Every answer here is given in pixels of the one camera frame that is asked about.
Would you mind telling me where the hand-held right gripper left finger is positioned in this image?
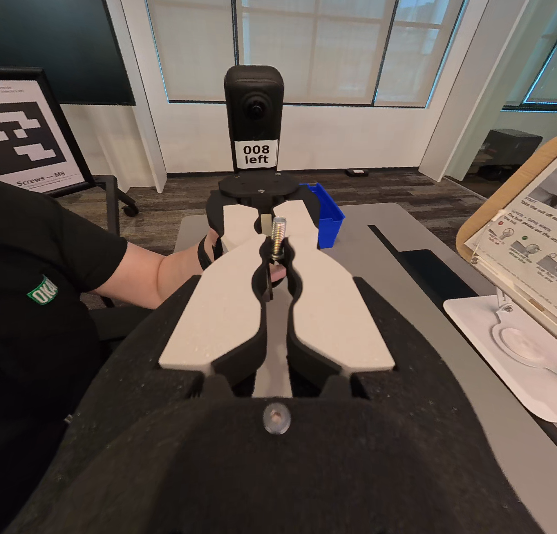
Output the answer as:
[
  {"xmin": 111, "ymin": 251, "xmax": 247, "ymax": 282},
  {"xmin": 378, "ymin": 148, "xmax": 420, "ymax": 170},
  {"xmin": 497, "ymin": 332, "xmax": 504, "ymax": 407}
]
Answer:
[{"xmin": 158, "ymin": 236, "xmax": 268, "ymax": 374}]

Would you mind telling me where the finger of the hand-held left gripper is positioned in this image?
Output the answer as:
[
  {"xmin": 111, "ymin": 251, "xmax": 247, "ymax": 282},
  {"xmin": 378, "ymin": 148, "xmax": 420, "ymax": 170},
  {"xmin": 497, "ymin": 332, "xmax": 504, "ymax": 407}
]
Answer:
[
  {"xmin": 222, "ymin": 203, "xmax": 267, "ymax": 256},
  {"xmin": 278, "ymin": 199, "xmax": 321, "ymax": 250}
]

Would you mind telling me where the person's left forearm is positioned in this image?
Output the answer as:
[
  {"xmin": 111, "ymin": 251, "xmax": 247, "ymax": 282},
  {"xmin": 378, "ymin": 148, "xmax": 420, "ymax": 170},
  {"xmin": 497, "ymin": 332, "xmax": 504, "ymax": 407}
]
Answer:
[{"xmin": 85, "ymin": 238, "xmax": 196, "ymax": 310}]

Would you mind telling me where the white stand base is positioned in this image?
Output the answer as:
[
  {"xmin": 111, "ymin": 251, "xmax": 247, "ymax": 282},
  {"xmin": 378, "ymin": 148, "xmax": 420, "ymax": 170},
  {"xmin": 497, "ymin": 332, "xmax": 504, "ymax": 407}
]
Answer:
[{"xmin": 444, "ymin": 295, "xmax": 557, "ymax": 422}]

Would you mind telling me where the silver hex bolt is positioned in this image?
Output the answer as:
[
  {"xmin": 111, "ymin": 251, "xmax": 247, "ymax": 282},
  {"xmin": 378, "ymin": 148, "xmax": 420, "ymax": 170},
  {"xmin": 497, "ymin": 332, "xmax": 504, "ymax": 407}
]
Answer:
[{"xmin": 271, "ymin": 216, "xmax": 286, "ymax": 263}]

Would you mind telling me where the black white pattern sign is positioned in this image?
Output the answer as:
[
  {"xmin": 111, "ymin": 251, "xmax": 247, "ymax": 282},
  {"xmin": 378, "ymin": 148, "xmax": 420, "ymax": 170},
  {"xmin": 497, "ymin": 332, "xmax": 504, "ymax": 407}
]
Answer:
[{"xmin": 0, "ymin": 79, "xmax": 85, "ymax": 191}]

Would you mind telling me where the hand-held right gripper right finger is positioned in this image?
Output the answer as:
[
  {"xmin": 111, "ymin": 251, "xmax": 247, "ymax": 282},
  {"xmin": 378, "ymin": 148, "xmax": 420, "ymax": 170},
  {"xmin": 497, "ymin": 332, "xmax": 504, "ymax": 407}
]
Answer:
[{"xmin": 286, "ymin": 236, "xmax": 397, "ymax": 375}]

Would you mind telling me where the printed instruction sheet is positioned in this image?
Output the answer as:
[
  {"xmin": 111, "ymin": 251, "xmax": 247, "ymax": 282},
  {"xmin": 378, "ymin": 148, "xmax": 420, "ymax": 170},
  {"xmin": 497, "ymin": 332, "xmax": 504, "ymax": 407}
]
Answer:
[{"xmin": 463, "ymin": 160, "xmax": 557, "ymax": 321}]

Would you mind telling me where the dark storage box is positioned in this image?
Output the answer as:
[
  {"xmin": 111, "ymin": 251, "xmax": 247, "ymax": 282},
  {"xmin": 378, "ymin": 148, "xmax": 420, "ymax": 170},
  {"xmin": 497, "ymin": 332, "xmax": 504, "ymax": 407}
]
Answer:
[{"xmin": 476, "ymin": 129, "xmax": 542, "ymax": 182}]

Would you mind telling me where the person's left hand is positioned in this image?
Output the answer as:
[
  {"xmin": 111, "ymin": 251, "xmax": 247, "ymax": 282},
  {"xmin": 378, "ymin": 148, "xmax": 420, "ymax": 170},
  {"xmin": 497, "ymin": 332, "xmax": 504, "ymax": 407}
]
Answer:
[{"xmin": 191, "ymin": 231, "xmax": 228, "ymax": 279}]

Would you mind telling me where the blue plastic bin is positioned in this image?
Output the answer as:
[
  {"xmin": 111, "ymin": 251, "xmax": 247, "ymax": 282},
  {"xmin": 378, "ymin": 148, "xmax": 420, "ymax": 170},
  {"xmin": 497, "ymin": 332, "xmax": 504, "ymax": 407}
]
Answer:
[{"xmin": 300, "ymin": 182, "xmax": 346, "ymax": 249}]

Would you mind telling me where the large frosted window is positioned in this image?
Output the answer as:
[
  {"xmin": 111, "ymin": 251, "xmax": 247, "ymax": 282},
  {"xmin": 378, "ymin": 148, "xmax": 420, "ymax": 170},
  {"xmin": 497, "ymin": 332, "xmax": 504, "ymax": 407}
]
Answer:
[{"xmin": 141, "ymin": 0, "xmax": 475, "ymax": 107}]

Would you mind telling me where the person in black shirt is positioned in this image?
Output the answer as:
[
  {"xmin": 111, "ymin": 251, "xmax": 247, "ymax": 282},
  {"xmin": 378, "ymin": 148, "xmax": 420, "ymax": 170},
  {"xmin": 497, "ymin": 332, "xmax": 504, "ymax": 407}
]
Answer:
[{"xmin": 0, "ymin": 181, "xmax": 129, "ymax": 530}]

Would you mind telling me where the dark wall display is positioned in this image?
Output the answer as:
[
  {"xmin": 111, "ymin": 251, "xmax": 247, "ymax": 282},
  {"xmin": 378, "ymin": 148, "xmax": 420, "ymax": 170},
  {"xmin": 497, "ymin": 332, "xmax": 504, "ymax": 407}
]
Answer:
[{"xmin": 0, "ymin": 0, "xmax": 136, "ymax": 106}]

